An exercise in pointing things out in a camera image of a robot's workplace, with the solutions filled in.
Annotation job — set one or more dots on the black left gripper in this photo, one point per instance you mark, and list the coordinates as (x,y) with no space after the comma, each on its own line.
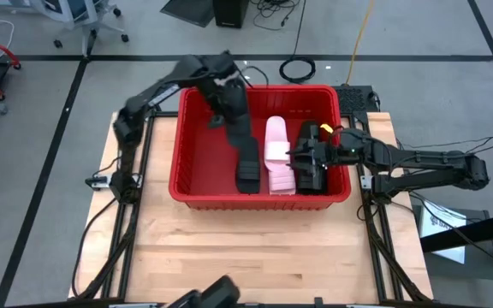
(233,107)

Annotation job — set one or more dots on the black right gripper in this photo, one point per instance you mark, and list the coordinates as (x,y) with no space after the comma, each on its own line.
(336,149)

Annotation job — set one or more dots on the black metal frame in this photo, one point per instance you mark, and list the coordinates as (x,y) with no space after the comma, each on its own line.
(122,244)
(385,244)

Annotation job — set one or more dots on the yellow tag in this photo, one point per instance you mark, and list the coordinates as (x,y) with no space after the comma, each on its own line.
(326,127)

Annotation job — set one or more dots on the black computer tower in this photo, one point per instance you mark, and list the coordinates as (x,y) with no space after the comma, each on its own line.
(230,13)

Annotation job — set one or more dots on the red plastic bin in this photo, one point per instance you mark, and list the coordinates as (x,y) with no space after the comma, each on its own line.
(208,171)

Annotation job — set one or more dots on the black vented box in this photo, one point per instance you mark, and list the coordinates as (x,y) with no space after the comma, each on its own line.
(351,99)

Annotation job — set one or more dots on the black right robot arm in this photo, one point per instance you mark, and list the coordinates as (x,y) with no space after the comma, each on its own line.
(435,164)

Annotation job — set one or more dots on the black bar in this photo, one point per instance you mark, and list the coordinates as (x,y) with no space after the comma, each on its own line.
(469,233)

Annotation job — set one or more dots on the dark grey floor mat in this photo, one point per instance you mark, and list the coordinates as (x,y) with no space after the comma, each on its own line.
(188,12)

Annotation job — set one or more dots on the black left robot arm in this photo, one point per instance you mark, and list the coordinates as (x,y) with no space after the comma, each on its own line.
(131,128)

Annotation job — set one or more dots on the white office chair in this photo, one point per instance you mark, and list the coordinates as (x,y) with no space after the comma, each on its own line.
(84,17)

